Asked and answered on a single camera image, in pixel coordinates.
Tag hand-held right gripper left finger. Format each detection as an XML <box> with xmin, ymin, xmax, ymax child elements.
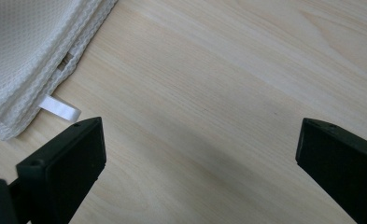
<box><xmin>16</xmin><ymin>117</ymin><xmax>107</xmax><ymax>224</ymax></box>

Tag white mesh laundry bag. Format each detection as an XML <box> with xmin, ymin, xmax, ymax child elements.
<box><xmin>0</xmin><ymin>0</ymin><xmax>120</xmax><ymax>142</ymax></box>

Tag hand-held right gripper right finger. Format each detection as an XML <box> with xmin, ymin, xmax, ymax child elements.
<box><xmin>295</xmin><ymin>117</ymin><xmax>367</xmax><ymax>224</ymax></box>

